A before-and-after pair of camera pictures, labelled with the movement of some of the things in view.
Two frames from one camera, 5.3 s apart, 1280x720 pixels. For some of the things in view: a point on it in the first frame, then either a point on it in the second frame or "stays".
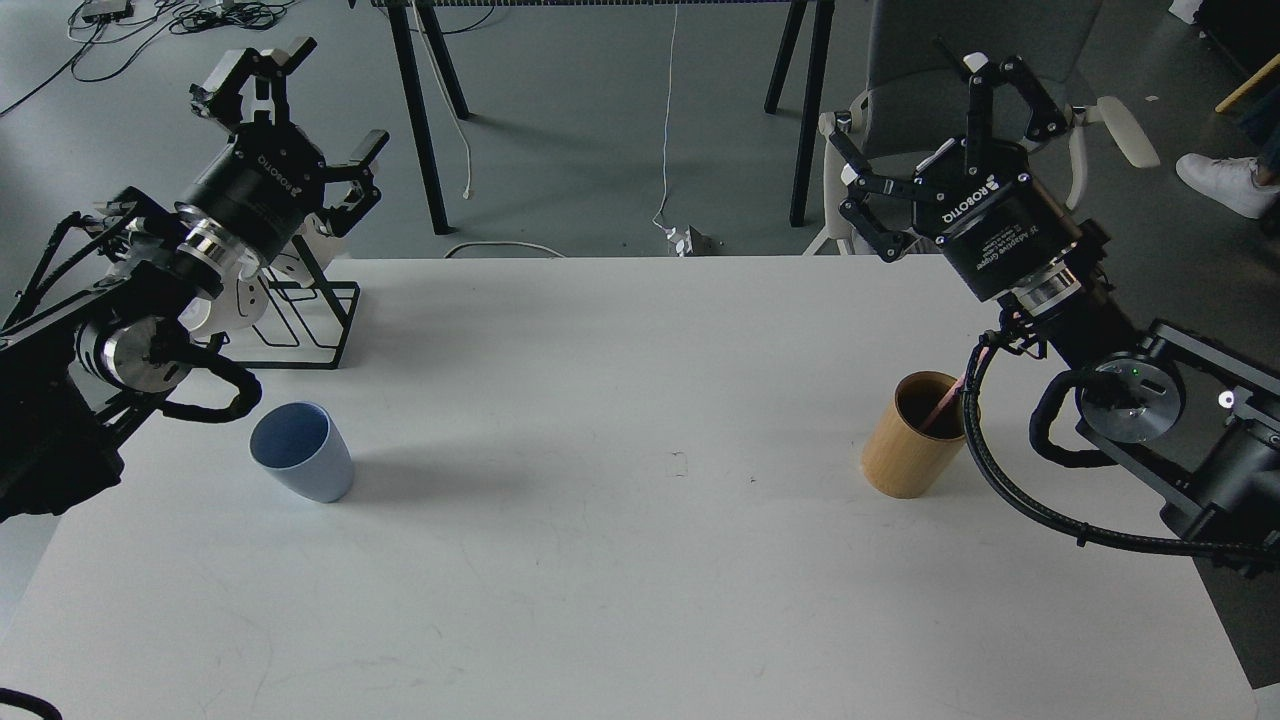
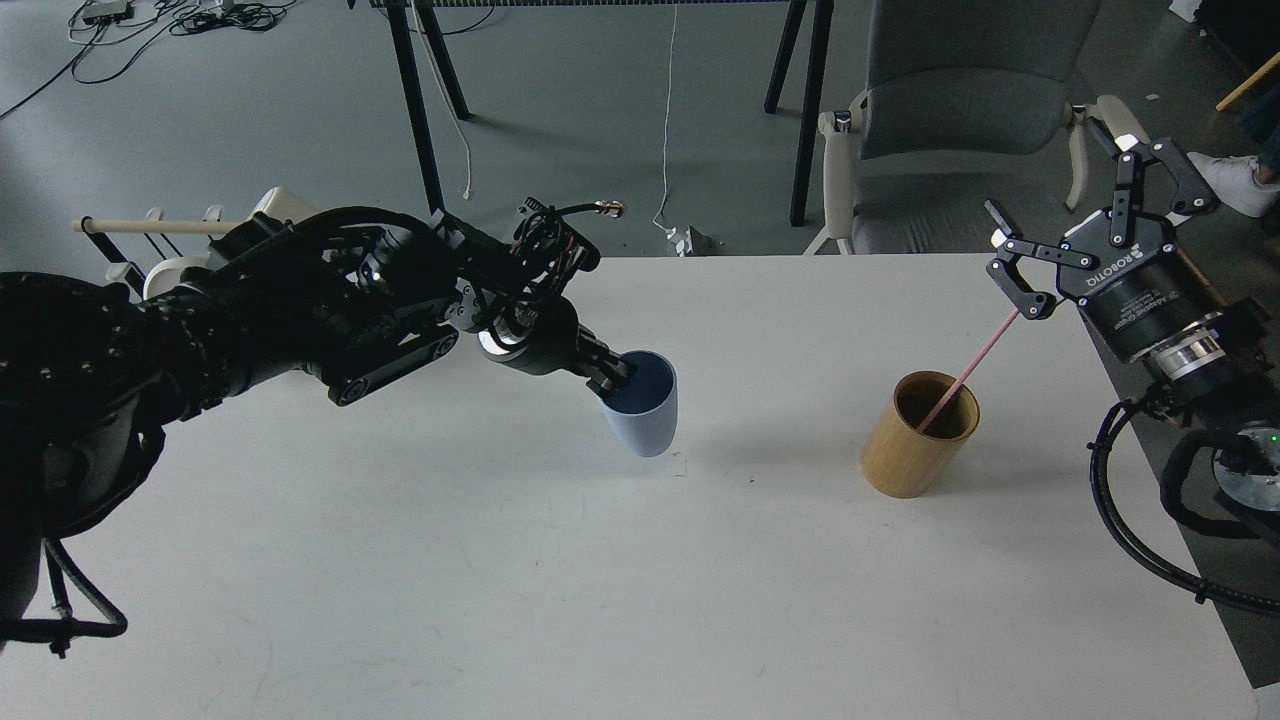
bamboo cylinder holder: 899,460 stays
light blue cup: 300,443 to 644,410
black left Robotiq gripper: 271,177 to 548,326
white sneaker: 1233,182 stays
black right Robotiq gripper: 980,202 to 1123,265
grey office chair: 914,102 stays
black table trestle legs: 440,217 stays
